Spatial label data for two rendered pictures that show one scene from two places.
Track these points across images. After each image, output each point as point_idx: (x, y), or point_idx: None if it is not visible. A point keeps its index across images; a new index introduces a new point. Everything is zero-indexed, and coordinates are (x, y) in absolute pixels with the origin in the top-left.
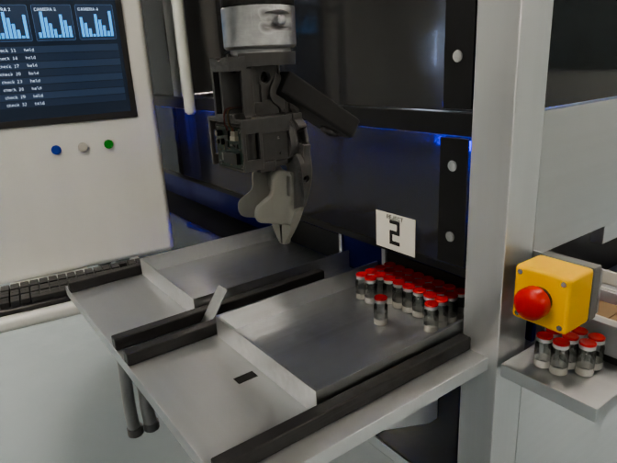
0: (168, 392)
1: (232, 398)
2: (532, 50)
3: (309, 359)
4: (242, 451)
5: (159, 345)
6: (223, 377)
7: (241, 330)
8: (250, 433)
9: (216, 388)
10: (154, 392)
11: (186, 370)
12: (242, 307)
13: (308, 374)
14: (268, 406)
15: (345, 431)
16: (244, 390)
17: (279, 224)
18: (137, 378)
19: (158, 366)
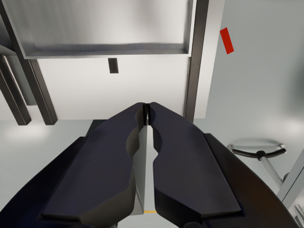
0: (102, 111)
1: (131, 84)
2: None
3: (121, 7)
4: (192, 111)
5: (47, 104)
6: (104, 78)
7: (35, 30)
8: (169, 91)
9: (114, 87)
10: (97, 117)
11: (82, 93)
12: (13, 26)
13: (141, 23)
14: (155, 70)
15: (212, 44)
16: (128, 74)
17: (143, 126)
18: (74, 119)
19: (65, 106)
